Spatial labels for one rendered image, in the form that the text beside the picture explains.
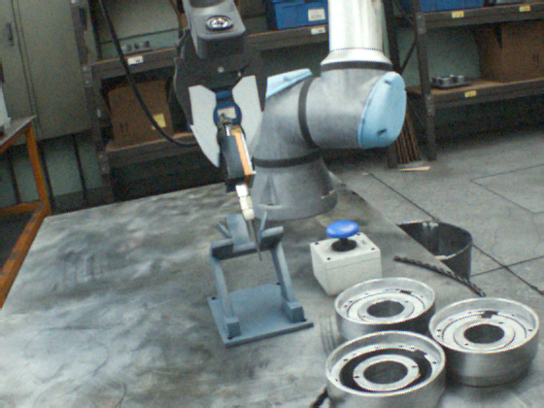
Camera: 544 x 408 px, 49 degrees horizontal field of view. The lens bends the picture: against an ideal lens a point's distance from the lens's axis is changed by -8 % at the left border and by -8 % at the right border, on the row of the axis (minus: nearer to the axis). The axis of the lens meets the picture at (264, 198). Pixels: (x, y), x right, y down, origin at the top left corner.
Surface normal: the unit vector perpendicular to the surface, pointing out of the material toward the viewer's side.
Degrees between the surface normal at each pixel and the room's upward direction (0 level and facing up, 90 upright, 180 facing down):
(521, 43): 97
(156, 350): 0
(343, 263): 90
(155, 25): 90
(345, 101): 74
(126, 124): 92
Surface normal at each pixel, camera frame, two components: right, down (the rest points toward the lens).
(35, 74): 0.18, 0.25
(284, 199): -0.27, 0.01
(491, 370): -0.18, 0.31
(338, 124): -0.45, 0.47
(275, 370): -0.15, -0.95
